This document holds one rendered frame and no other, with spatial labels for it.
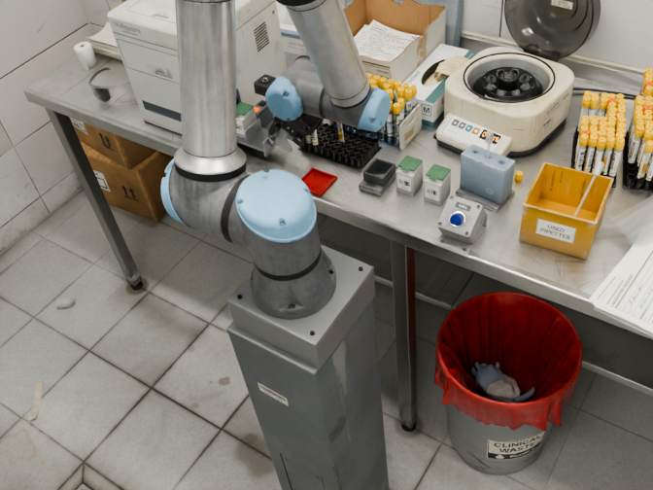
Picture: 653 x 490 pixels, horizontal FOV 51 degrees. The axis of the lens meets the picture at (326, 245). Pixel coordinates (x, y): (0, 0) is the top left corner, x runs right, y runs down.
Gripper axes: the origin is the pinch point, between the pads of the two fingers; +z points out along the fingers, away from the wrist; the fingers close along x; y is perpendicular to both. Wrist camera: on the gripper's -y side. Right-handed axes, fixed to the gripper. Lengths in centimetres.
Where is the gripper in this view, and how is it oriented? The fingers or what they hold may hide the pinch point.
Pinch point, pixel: (273, 139)
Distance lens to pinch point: 159.8
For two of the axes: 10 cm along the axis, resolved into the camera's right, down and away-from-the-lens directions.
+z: -3.2, 4.3, 8.4
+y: 7.7, 6.4, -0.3
